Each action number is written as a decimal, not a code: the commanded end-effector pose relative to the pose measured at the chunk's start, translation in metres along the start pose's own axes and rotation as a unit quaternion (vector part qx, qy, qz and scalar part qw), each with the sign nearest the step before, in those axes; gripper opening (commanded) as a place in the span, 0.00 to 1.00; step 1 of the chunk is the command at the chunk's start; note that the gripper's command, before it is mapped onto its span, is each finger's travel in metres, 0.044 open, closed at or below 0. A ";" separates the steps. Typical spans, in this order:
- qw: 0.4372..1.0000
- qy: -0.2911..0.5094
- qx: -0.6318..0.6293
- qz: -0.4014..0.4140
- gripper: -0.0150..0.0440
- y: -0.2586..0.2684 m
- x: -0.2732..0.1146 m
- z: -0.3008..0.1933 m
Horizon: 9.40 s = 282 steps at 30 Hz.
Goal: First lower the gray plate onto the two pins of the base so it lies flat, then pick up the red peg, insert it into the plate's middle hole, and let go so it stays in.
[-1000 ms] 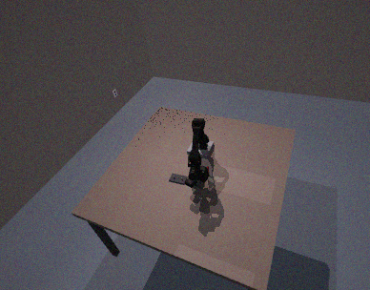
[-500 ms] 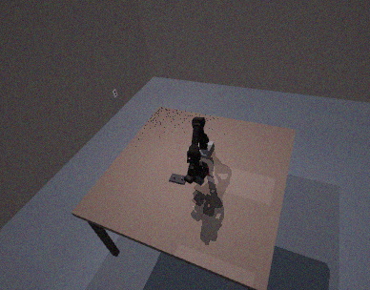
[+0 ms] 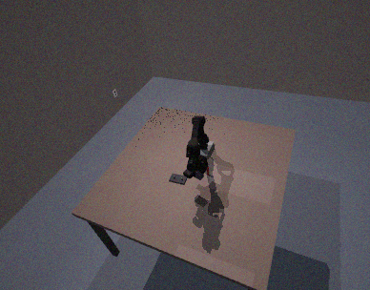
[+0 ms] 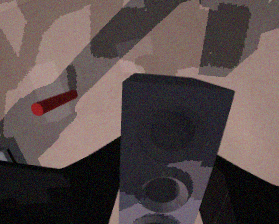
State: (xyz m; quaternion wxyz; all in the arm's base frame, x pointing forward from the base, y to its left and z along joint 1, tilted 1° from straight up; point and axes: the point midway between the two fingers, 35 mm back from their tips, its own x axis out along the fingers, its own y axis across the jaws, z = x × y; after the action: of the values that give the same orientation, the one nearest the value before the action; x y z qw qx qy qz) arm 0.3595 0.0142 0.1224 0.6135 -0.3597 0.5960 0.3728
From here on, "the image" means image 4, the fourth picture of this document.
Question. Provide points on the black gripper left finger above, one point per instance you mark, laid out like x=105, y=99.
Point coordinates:
x=80, y=193

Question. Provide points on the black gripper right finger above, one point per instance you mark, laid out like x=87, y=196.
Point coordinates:
x=236, y=196

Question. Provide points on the red peg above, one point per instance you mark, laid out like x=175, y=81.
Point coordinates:
x=41, y=107

